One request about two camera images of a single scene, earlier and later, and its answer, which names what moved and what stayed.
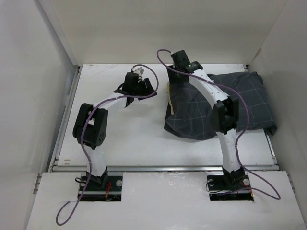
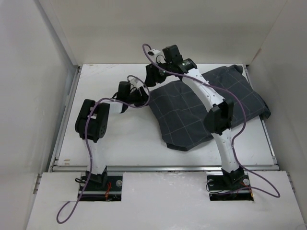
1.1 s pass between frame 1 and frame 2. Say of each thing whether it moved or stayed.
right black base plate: stayed
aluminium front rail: stayed
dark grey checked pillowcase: moved
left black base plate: stayed
